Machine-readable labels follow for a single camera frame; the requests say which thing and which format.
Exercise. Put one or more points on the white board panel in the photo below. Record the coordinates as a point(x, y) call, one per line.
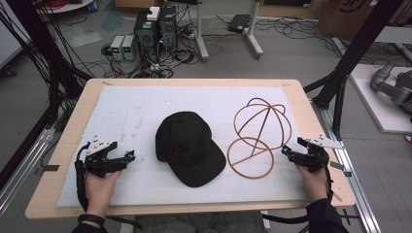
point(9, 39)

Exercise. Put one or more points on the aluminium rail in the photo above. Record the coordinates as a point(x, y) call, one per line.
point(22, 171)
point(353, 181)

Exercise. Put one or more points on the person's left hand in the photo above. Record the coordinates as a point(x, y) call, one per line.
point(98, 191)

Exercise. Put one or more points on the black baseball cap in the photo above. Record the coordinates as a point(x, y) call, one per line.
point(186, 145)

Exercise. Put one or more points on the brown cardboard box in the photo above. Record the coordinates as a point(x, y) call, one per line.
point(346, 19)

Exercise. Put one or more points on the flat black box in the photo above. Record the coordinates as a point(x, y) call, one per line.
point(239, 23)

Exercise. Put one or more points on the black computer tower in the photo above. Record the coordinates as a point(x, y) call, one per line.
point(167, 27)
point(145, 39)

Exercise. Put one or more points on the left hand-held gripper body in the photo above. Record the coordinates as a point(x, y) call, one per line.
point(103, 163)

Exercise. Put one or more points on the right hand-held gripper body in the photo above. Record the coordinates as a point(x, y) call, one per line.
point(312, 160)

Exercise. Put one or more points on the black tape strip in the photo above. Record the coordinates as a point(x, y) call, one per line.
point(51, 168)
point(338, 166)

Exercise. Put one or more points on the white metal stand leg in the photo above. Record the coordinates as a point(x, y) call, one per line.
point(201, 35)
point(254, 35)

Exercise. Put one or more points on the grey bench power supply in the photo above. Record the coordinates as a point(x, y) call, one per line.
point(129, 48)
point(117, 48)

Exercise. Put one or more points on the round white table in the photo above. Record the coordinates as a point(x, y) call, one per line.
point(69, 6)

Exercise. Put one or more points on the person's right hand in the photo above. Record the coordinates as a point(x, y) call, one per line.
point(314, 184)

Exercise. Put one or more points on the clear plastic sheet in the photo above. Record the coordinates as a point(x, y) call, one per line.
point(82, 36)

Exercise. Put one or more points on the white foam mat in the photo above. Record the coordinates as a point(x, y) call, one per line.
point(155, 103)

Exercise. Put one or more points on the black metal frame post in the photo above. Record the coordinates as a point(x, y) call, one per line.
point(353, 55)
point(39, 42)

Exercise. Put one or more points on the white box on tower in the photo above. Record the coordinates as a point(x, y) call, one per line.
point(153, 13)

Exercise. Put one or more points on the white platform board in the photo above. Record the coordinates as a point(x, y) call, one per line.
point(375, 106)

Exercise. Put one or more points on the person's legs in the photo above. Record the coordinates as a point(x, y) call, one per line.
point(200, 223)

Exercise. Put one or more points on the black wristband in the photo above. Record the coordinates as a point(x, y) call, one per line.
point(91, 219)

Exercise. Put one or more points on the teal sheet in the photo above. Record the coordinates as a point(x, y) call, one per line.
point(112, 21)

